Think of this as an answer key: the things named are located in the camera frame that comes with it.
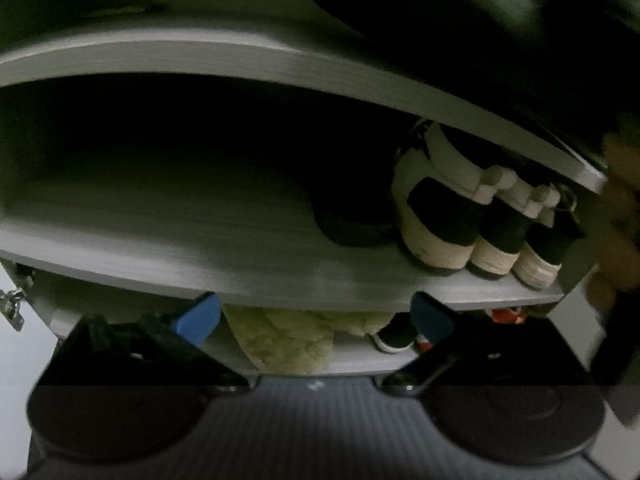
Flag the person's left hand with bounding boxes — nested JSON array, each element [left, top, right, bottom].
[[586, 139, 639, 314]]

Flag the black white-trim shoe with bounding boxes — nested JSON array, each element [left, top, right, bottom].
[[371, 312, 418, 354]]

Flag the red white sneaker left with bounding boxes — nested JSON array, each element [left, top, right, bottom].
[[486, 307, 528, 325]]

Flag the green fuzzy slippers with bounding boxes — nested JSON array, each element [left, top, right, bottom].
[[222, 306, 394, 376]]

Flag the black espadrille sneaker right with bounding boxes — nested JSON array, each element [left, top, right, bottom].
[[468, 178, 560, 280]]

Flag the black espadrille sneaker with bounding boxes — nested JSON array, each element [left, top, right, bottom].
[[468, 178, 560, 280], [393, 119, 518, 275]]

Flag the black white-soled sneaker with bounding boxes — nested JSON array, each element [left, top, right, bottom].
[[512, 188, 586, 289]]

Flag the black espadrille sneaker left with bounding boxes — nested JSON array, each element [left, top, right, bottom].
[[393, 119, 518, 275]]

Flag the dark shoe on shelf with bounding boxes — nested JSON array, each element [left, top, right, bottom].
[[309, 171, 397, 247]]

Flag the metal door hinge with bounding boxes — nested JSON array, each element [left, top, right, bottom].
[[1, 266, 35, 333]]

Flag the grey shoe cabinet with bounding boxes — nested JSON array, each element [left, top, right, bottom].
[[0, 0, 616, 378]]

